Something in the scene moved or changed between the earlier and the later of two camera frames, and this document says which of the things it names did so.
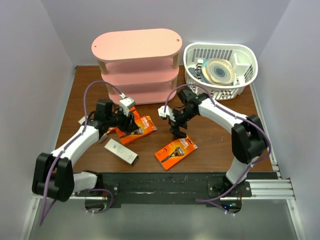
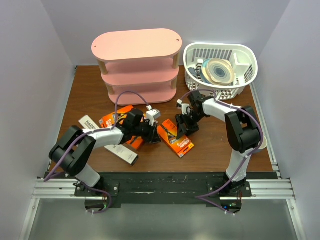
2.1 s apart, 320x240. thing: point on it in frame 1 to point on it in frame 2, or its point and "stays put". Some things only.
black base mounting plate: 114,189 stays put
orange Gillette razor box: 170,155 to 168,132
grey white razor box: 122,152 stays put
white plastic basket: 223,69 stays put
